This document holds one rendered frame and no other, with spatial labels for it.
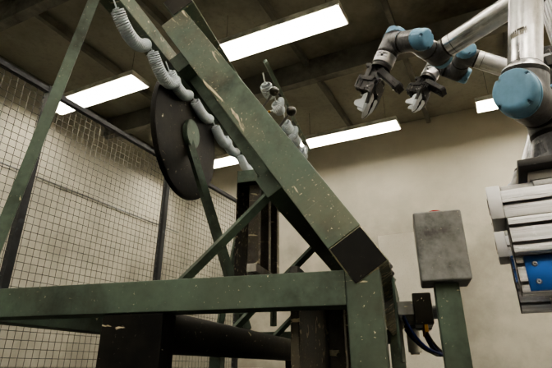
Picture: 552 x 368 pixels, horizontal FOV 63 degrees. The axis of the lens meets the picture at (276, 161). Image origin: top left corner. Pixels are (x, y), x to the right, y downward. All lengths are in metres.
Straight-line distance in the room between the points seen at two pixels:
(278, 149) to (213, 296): 0.47
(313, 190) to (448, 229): 0.37
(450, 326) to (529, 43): 0.76
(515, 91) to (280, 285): 0.79
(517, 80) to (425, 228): 0.44
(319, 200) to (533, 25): 0.74
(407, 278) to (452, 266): 4.47
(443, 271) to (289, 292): 0.40
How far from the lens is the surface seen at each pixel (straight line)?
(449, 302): 1.24
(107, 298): 1.49
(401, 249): 5.76
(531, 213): 1.31
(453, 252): 1.23
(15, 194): 1.90
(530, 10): 1.44
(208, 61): 1.67
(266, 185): 1.42
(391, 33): 1.73
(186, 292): 1.36
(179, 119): 2.72
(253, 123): 1.46
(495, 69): 2.11
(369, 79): 1.65
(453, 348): 1.24
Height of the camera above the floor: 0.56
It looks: 25 degrees up
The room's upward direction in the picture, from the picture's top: straight up
